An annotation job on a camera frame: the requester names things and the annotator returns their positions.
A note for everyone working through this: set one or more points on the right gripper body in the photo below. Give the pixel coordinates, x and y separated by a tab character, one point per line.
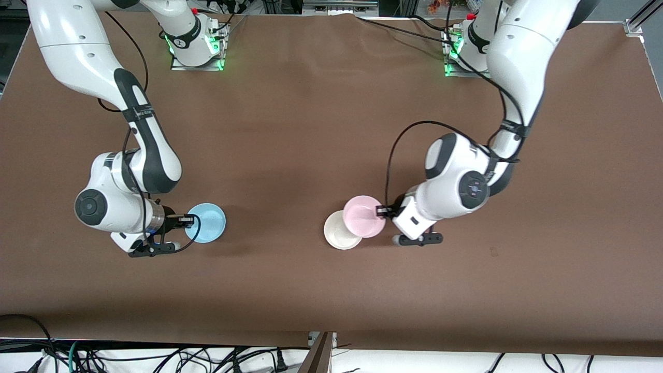
169	219

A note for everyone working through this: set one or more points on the pink bowl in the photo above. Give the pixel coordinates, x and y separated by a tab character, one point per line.
362	215

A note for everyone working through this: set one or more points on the blue bowl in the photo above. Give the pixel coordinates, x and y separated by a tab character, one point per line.
207	223

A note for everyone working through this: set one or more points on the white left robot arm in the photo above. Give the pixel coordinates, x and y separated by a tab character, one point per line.
523	52

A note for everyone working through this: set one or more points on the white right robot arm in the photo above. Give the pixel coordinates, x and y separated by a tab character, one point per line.
67	31

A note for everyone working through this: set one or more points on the white bowl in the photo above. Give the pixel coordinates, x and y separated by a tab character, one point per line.
336	235

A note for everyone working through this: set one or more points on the brown table cover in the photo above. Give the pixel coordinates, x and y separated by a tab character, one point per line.
311	129

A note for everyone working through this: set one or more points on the black power plug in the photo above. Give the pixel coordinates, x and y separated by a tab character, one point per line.
280	361

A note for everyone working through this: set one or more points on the metal rack device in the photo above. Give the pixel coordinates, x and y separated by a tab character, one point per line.
339	6

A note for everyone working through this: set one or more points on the orange colourful object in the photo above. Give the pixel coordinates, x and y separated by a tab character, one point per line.
440	5

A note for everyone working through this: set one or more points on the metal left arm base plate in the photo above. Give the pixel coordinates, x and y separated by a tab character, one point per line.
448	70

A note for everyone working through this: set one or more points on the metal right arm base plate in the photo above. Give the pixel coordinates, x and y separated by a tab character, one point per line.
197	67

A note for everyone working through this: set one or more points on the metal frame post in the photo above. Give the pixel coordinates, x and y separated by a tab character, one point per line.
318	357

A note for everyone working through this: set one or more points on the aluminium frame profile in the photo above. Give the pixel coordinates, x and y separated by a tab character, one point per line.
634	26

